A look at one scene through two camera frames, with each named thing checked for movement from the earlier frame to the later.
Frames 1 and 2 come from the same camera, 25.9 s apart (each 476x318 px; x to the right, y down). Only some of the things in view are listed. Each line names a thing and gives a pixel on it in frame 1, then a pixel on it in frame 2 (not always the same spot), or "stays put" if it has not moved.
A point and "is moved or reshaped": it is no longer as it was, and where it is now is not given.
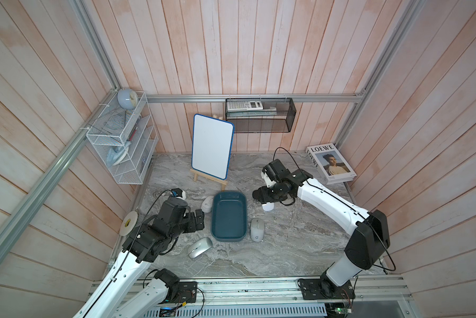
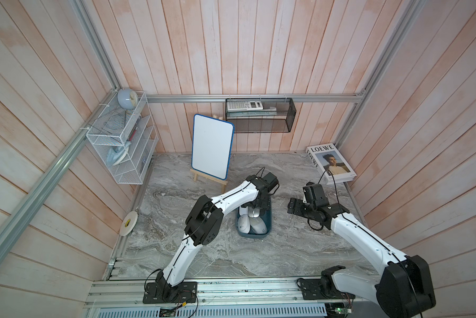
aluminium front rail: (370, 292) stays put
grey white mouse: (257, 230) stays put
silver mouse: (199, 248) is moved or reshaped
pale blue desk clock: (127, 99) stays put
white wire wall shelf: (124, 139) stays put
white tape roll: (128, 223) stays put
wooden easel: (222, 182) stays put
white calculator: (232, 106) stays put
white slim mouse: (268, 207) is moved or reshaped
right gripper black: (262, 193) → (297, 202)
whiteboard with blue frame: (212, 144) stays put
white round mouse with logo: (207, 204) is moved or reshaped
